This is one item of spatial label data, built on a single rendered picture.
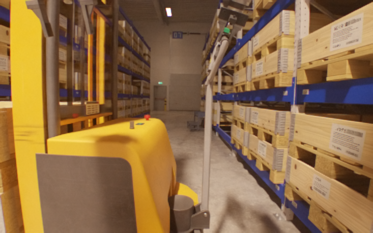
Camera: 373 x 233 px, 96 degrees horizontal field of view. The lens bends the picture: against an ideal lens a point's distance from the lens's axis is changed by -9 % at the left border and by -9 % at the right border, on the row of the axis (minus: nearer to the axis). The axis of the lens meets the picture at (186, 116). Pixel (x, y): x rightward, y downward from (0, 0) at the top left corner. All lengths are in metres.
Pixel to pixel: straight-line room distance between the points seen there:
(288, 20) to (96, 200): 1.92
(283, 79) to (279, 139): 0.54
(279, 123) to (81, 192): 1.58
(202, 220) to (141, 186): 0.57
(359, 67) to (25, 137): 1.61
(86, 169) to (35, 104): 0.33
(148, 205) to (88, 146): 0.30
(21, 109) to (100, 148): 0.37
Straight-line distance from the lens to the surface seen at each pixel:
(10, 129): 1.02
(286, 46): 1.93
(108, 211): 0.80
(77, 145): 0.75
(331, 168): 1.32
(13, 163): 1.05
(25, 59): 0.92
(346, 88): 1.33
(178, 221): 1.15
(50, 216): 0.93
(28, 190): 1.00
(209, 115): 1.01
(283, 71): 1.86
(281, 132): 1.85
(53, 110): 0.86
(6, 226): 1.10
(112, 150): 0.70
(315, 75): 1.62
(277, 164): 1.91
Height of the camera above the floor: 1.04
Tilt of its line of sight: 5 degrees down
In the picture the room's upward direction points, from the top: 1 degrees clockwise
